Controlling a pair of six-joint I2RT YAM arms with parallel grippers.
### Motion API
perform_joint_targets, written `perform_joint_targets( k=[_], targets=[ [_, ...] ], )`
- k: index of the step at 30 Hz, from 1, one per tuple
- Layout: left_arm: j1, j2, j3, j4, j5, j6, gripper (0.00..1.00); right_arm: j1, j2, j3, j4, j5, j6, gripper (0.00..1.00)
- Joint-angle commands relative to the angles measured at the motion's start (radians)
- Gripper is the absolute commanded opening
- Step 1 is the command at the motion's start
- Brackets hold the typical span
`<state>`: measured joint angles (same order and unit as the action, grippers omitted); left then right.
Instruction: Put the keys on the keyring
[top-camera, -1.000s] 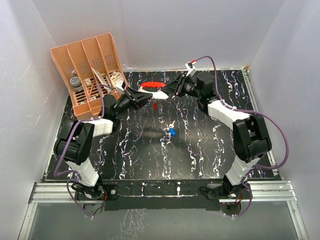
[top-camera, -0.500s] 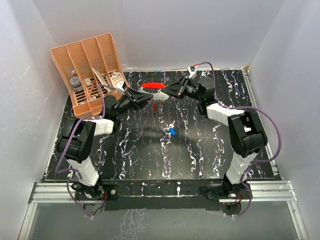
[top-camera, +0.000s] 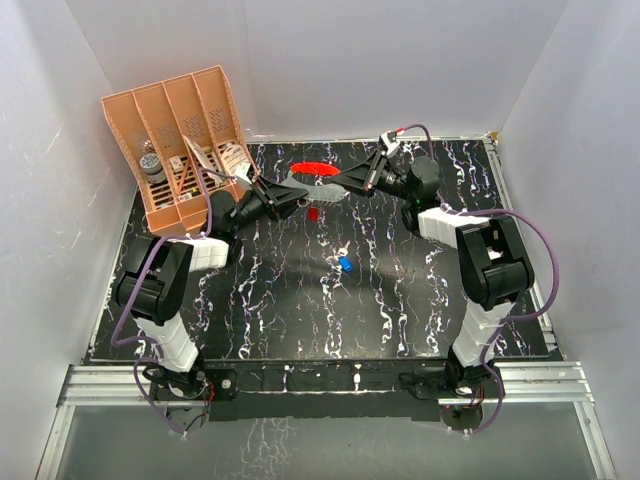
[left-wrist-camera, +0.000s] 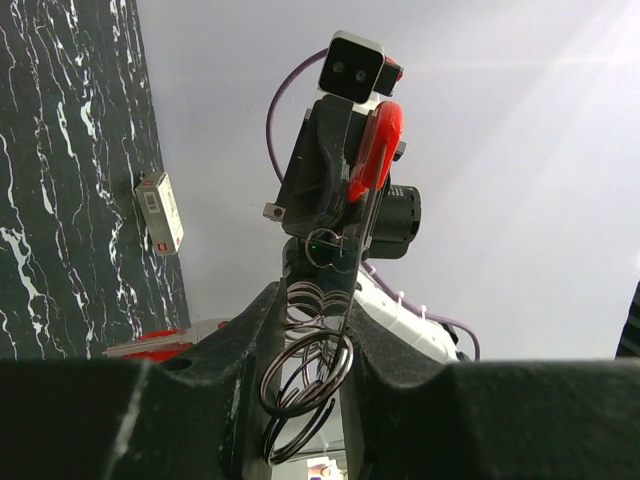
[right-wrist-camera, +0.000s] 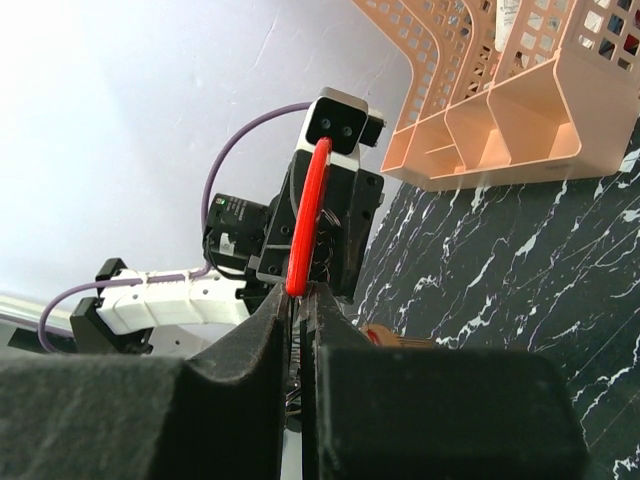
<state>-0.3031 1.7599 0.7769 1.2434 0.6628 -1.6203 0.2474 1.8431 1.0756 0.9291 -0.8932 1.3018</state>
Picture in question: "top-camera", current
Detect white labelled packet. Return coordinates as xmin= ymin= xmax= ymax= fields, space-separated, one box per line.
xmin=219 ymin=142 xmax=252 ymax=176

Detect purple cable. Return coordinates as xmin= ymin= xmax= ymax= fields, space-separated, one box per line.
xmin=109 ymin=167 xmax=241 ymax=441
xmin=399 ymin=123 xmax=561 ymax=434

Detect orange pencil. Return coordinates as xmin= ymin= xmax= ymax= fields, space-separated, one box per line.
xmin=177 ymin=159 xmax=190 ymax=197

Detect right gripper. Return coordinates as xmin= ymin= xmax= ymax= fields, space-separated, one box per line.
xmin=331 ymin=150 xmax=416 ymax=203

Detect aluminium frame rail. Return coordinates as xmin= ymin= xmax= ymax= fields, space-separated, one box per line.
xmin=37 ymin=362 xmax=617 ymax=479

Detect key with blue tag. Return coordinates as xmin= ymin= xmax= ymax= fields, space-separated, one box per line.
xmin=336 ymin=241 xmax=353 ymax=272

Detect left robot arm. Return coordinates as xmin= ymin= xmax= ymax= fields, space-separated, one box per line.
xmin=111 ymin=176 xmax=309 ymax=399

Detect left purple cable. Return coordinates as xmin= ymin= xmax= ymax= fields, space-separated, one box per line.
xmin=109 ymin=167 xmax=241 ymax=441

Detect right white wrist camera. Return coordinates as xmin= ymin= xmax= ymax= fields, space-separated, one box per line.
xmin=379 ymin=130 xmax=401 ymax=158

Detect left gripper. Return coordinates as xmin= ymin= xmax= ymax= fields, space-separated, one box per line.
xmin=229 ymin=176 xmax=308 ymax=236

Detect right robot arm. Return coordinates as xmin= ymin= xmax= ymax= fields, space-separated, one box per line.
xmin=329 ymin=152 xmax=535 ymax=398

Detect white paper card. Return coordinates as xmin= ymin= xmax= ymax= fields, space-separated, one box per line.
xmin=183 ymin=135 xmax=218 ymax=175

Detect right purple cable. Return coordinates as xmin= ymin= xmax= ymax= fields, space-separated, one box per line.
xmin=399 ymin=123 xmax=561 ymax=434

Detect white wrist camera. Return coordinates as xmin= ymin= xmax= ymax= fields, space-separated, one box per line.
xmin=379 ymin=130 xmax=401 ymax=158
xmin=233 ymin=161 xmax=253 ymax=190

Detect grey round jar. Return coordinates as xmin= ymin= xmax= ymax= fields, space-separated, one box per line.
xmin=139 ymin=153 xmax=166 ymax=184

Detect pink desk organizer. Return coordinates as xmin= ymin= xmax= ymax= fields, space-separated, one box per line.
xmin=101 ymin=65 xmax=260 ymax=236

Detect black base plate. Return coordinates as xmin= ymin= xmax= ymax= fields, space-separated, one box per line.
xmin=149 ymin=359 xmax=506 ymax=422

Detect key with red tag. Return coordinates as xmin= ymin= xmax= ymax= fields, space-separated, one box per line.
xmin=308 ymin=207 xmax=319 ymax=222

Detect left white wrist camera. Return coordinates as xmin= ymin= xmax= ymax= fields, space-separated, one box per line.
xmin=233 ymin=161 xmax=253 ymax=190

